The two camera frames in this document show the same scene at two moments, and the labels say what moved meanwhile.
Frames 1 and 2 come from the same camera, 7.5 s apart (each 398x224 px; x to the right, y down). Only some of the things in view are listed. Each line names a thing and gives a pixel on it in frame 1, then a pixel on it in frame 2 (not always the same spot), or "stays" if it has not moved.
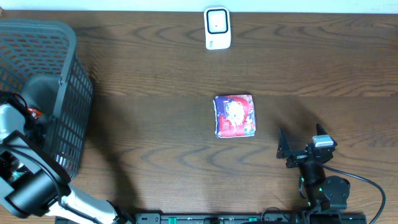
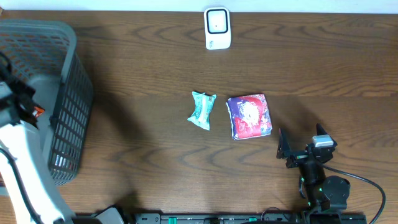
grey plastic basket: [38, 61] stays
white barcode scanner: [217, 25] stays
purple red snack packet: [234, 116] to [250, 116]
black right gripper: [285, 152] stays
